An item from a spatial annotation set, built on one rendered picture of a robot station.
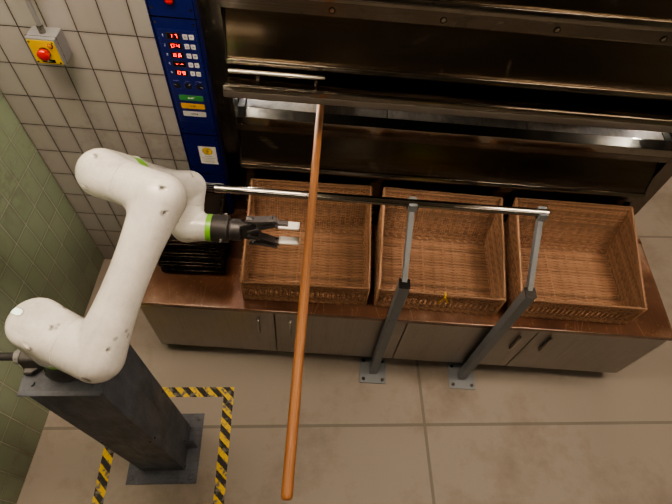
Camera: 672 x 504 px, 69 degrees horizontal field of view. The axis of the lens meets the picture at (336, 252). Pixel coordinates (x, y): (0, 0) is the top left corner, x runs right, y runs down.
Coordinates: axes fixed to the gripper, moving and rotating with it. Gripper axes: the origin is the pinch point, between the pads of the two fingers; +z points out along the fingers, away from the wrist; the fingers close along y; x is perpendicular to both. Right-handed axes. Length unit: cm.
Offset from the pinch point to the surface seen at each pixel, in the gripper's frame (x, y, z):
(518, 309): 4, 35, 89
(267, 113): -59, 1, -15
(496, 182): -52, 24, 85
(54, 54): -49, -26, -84
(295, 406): 57, -1, 6
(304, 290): 21.9, -1.3, 6.0
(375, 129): -56, 3, 29
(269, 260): -26, 60, -13
